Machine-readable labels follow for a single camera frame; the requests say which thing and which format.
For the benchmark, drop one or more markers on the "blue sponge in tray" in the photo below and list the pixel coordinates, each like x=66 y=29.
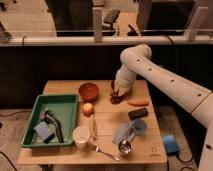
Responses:
x=44 y=132

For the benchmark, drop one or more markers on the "silver fork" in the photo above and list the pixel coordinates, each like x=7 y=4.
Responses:
x=98 y=150

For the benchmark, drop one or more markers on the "silver measuring cup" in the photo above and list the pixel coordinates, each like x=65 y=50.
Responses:
x=124 y=145

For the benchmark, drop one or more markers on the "black office chair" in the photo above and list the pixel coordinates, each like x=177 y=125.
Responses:
x=108 y=21

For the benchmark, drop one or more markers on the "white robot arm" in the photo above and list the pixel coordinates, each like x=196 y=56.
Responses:
x=193 y=98

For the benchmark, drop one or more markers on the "white plastic cup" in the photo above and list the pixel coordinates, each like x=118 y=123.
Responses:
x=81 y=136

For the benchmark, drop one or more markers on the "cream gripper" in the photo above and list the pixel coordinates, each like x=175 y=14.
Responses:
x=122 y=90

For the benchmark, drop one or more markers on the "orange round fruit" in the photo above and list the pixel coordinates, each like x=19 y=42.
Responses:
x=88 y=109

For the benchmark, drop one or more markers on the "grey blue cloth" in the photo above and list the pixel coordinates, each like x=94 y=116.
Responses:
x=123 y=132

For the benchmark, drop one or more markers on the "green plastic tray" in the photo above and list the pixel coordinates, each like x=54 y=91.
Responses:
x=64 y=107

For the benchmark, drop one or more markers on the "dark purple grape bunch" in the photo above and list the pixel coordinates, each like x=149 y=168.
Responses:
x=116 y=99

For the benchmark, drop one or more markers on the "red bowl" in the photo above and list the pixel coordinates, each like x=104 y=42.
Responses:
x=88 y=91

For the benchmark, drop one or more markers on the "purple bowl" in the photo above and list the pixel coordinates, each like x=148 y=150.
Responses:
x=112 y=86

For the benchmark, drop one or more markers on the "wooden table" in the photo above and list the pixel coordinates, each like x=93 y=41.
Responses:
x=147 y=148

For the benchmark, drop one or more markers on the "blue measuring cup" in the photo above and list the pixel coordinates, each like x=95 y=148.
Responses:
x=139 y=126

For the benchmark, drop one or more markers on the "black tool in tray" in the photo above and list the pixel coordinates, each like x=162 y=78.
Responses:
x=51 y=119

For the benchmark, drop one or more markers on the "orange carrot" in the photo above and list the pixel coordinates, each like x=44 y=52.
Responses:
x=138 y=103

